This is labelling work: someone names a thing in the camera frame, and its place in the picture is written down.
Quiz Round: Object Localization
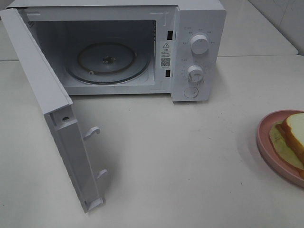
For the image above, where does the white microwave door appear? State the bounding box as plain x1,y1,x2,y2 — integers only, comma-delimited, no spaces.
0,8,107,213

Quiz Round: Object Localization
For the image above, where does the round white door button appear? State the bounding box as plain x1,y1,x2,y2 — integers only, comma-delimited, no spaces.
184,87,199,98

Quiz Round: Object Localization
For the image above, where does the pink round plate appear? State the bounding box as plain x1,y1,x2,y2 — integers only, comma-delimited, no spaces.
256,110,304,187

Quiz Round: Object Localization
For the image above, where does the white microwave oven body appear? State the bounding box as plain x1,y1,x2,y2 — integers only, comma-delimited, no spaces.
6,0,226,102

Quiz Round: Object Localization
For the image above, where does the glass microwave turntable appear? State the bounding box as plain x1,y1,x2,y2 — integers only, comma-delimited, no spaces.
66,42,153,85

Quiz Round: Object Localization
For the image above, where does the white timer knob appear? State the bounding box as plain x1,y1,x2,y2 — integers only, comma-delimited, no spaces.
187,65,204,83

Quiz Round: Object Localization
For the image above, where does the toast sandwich with filling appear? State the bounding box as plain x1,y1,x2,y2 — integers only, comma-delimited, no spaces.
269,113,304,178

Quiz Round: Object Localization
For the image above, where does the upper white power knob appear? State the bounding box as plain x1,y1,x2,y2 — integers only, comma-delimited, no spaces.
190,33,210,55

